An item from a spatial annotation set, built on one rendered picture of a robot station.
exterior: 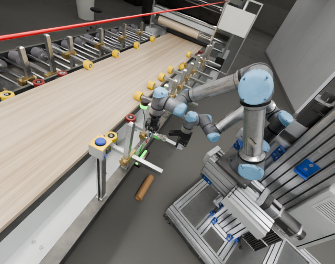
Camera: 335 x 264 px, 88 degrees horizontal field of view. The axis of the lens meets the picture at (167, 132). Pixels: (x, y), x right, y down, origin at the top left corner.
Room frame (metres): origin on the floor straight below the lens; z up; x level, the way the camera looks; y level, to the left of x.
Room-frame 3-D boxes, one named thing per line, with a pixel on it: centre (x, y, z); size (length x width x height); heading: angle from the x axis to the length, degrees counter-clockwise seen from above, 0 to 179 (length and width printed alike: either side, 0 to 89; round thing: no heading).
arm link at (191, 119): (0.95, -0.12, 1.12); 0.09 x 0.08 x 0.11; 122
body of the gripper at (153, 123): (0.79, 0.10, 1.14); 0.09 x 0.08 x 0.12; 11
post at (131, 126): (0.71, 0.21, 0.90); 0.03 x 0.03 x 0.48; 80
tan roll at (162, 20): (3.62, 0.26, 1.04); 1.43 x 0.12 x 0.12; 80
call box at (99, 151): (0.45, 0.25, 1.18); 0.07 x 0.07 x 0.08; 80
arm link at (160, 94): (0.80, 0.10, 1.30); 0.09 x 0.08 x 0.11; 76
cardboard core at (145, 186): (0.98, 0.03, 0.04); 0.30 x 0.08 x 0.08; 170
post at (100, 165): (0.45, 0.25, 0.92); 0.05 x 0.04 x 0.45; 170
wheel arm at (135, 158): (0.74, 0.16, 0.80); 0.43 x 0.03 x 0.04; 80
